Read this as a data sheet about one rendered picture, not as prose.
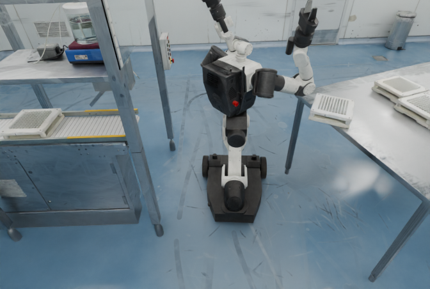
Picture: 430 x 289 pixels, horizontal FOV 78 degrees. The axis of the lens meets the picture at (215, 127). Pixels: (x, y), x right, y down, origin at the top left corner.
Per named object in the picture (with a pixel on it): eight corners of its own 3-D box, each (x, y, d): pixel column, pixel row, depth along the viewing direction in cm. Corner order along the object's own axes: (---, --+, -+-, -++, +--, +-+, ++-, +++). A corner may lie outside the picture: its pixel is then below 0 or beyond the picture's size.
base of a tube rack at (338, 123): (352, 109, 181) (352, 105, 179) (349, 128, 163) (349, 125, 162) (315, 101, 190) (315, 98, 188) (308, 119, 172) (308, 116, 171)
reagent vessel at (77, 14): (110, 34, 140) (100, -5, 128) (101, 44, 127) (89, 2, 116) (81, 34, 139) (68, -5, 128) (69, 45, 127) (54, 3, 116)
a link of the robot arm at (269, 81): (283, 96, 144) (264, 93, 136) (270, 95, 151) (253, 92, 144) (286, 75, 143) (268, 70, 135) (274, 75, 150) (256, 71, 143)
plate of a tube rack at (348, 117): (354, 102, 178) (355, 100, 176) (350, 122, 160) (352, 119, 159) (316, 94, 187) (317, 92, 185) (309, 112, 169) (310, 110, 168)
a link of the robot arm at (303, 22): (304, 27, 116) (299, 48, 126) (326, 23, 116) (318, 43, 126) (294, 9, 122) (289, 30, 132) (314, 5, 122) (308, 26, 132)
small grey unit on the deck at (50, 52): (68, 54, 143) (63, 42, 140) (62, 59, 138) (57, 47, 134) (45, 54, 143) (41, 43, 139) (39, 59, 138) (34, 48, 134)
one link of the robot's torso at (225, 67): (234, 130, 152) (235, 73, 130) (198, 107, 173) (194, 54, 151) (267, 110, 167) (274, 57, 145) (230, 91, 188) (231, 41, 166)
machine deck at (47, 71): (128, 52, 153) (127, 45, 150) (109, 84, 123) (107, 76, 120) (21, 55, 153) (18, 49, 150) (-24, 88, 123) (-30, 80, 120)
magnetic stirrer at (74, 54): (121, 48, 148) (116, 31, 143) (109, 64, 131) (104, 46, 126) (85, 49, 148) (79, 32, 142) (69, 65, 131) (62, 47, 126)
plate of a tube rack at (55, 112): (61, 110, 170) (61, 107, 169) (43, 134, 151) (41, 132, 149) (23, 112, 170) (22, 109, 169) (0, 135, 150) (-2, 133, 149)
